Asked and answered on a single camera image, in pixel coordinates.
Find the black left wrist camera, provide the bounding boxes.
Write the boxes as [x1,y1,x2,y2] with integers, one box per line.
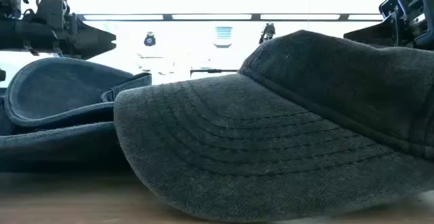
[35,0,71,31]

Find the silver ribbed ventilation duct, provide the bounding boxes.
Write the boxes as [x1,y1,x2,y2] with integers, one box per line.
[214,26,234,49]

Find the blue denim hat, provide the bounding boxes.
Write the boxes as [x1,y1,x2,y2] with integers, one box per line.
[0,56,153,172]

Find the right wrist camera silver rim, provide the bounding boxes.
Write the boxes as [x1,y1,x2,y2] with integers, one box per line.
[378,0,407,20]

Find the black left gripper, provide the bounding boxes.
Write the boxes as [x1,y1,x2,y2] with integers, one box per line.
[32,12,117,60]

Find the thin black frame bar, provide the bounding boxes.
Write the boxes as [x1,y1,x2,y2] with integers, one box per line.
[189,68,239,78]

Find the black overhead frame rail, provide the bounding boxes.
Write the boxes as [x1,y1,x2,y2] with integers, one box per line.
[76,12,384,22]

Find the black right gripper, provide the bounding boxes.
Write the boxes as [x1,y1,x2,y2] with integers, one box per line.
[343,0,434,51]

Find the charcoal grey baseball cap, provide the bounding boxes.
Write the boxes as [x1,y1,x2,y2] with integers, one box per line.
[113,29,434,223]

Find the black ceiling spotlight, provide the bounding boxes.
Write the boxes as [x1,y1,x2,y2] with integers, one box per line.
[143,31,157,47]
[258,22,277,45]

